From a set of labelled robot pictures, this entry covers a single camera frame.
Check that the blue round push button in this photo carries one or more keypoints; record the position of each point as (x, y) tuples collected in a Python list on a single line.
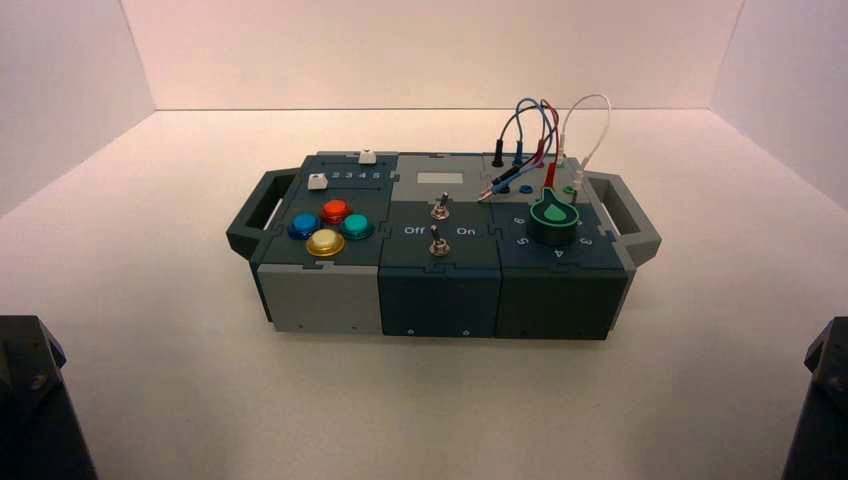
[(304, 224)]

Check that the white square keycap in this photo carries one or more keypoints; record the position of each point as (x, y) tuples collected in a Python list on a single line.
[(366, 157), (318, 181)]

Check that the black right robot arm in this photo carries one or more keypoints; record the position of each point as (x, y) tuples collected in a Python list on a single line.
[(825, 411)]

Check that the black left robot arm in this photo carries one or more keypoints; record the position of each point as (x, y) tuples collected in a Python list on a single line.
[(33, 411)]

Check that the green banana socket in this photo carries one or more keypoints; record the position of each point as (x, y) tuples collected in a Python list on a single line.
[(568, 191)]

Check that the light grey display window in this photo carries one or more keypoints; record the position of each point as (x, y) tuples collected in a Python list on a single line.
[(439, 178)]

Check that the red round push button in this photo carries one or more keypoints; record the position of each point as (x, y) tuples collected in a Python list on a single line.
[(335, 210)]

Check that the yellow round push button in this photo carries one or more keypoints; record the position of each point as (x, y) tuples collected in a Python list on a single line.
[(325, 242)]

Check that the green and black rotary knob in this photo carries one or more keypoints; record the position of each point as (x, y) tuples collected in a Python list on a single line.
[(554, 218)]

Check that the teal round push button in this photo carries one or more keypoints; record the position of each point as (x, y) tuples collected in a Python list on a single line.
[(357, 226)]

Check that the modular grey and teal control box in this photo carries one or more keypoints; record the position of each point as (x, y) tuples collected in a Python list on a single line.
[(437, 298)]

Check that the metal toggle switch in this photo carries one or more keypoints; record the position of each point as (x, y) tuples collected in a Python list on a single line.
[(439, 206), (436, 242)]

